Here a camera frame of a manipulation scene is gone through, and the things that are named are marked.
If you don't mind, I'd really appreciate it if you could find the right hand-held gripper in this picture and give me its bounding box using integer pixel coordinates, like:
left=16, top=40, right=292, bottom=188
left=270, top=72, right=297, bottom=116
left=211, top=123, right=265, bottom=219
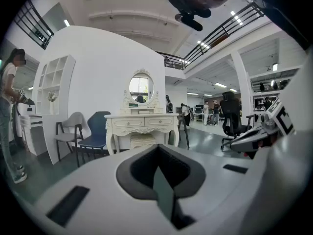
left=229, top=98, right=296, bottom=154

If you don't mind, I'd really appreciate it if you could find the white cubby shelf unit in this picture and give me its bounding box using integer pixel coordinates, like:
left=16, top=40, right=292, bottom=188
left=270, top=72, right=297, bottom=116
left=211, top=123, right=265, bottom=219
left=31, top=54, right=76, bottom=165

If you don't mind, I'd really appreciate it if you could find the white carved dresser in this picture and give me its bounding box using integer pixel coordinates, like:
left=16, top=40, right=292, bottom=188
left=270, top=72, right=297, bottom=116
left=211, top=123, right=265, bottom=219
left=104, top=68, right=180, bottom=156

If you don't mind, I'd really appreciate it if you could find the blue chair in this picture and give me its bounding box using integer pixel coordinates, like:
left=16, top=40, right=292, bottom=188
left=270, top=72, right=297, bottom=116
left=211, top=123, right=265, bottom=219
left=77, top=111, right=112, bottom=168

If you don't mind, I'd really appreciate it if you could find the black office chair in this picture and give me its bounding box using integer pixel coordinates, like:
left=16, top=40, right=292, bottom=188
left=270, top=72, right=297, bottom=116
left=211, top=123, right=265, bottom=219
left=219, top=91, right=255, bottom=152

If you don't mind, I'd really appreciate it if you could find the black head-worn camera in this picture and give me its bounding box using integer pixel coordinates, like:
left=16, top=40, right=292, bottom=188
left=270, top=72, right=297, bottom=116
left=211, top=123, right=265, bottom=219
left=174, top=8, right=212, bottom=32

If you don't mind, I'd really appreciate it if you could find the white vase with flowers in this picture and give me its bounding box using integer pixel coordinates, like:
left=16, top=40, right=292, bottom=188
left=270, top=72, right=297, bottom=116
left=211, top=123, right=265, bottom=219
left=47, top=91, right=59, bottom=115

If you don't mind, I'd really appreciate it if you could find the grey chair with black legs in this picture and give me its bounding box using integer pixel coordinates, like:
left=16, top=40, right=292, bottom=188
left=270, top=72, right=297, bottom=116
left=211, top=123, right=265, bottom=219
left=54, top=111, right=85, bottom=163

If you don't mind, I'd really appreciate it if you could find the cream ornate upholstered bench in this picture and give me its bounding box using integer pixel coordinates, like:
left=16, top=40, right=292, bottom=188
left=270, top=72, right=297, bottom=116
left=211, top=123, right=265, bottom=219
left=129, top=133, right=157, bottom=150

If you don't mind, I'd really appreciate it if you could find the person's black shirt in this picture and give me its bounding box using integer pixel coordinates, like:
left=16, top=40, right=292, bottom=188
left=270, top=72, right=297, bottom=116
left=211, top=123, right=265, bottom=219
left=234, top=0, right=313, bottom=51

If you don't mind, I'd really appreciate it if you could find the white drawer cabinet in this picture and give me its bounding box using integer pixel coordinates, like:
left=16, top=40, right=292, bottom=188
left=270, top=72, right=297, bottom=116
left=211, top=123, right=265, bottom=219
left=19, top=114, right=45, bottom=157

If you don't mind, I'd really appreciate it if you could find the white display shelf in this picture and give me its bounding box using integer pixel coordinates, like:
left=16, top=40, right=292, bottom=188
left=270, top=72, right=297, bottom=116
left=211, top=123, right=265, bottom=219
left=248, top=67, right=301, bottom=114

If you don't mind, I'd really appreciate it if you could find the oval vanity mirror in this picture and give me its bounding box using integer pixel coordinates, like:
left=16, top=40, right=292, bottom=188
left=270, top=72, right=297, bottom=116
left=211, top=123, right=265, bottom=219
left=129, top=72, right=155, bottom=103

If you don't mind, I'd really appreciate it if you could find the black balcony railing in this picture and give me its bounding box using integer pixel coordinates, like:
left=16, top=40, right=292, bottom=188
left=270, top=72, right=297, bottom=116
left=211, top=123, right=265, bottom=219
left=12, top=0, right=55, bottom=50
left=156, top=1, right=267, bottom=71

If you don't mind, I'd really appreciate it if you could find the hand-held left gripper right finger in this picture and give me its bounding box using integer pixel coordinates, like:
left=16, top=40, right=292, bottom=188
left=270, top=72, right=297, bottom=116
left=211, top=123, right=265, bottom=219
left=157, top=131, right=313, bottom=235

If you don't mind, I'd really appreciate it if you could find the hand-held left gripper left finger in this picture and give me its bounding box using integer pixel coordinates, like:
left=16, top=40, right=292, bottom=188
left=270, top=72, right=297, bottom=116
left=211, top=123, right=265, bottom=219
left=31, top=143, right=177, bottom=235

